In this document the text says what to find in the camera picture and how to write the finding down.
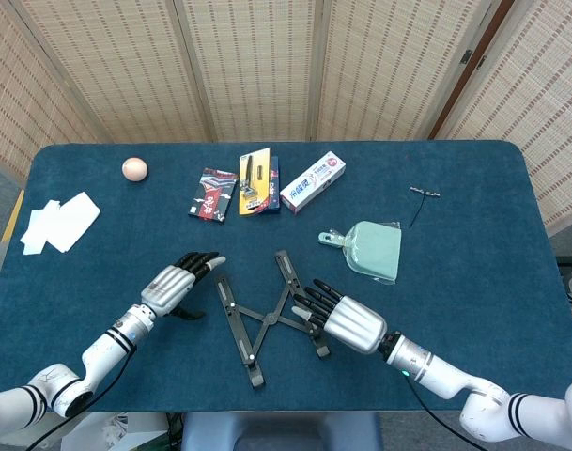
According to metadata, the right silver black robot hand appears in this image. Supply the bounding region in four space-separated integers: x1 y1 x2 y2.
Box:
291 279 389 356

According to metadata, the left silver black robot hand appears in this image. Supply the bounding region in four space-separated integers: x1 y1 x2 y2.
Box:
139 251 228 323

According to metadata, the black folding stand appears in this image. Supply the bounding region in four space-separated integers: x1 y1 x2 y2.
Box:
213 248 332 390

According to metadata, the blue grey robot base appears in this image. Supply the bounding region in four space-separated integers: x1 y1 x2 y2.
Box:
180 412 383 451

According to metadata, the blue table cloth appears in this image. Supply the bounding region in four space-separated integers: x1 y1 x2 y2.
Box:
0 140 572 414

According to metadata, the mint green bagged dustpan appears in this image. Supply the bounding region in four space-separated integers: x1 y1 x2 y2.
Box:
317 220 403 285

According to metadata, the black red card box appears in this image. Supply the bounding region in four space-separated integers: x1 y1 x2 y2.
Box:
187 167 240 225

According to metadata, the white folded cloth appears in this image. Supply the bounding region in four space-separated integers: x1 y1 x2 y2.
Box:
44 191 101 255

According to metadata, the pale pink egg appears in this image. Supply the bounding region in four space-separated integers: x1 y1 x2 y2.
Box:
121 157 149 183

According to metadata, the yellow razor blister pack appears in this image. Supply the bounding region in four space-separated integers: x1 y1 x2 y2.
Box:
238 147 272 217

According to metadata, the dark blue box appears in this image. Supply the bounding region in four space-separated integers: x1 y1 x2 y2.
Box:
266 155 282 215

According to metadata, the small white tissue sheet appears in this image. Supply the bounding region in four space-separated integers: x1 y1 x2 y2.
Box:
20 199 64 257

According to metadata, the white toothpaste box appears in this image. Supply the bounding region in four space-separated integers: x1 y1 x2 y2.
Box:
279 150 348 216

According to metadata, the white box under table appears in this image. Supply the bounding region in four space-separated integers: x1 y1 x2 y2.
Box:
59 412 169 451

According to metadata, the woven bamboo folding screen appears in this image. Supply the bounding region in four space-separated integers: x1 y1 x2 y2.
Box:
0 0 572 236

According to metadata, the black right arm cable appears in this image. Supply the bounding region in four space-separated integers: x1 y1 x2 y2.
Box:
405 375 488 451

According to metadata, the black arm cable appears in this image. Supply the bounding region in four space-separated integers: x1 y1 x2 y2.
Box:
405 375 488 451
24 347 139 451

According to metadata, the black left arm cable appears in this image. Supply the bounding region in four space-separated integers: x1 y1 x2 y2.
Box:
24 347 139 451

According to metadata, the metal T-handle tool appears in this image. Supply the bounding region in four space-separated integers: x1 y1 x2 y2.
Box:
409 185 442 230

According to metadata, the brown wooden post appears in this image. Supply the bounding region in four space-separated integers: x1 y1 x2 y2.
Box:
428 0 510 140

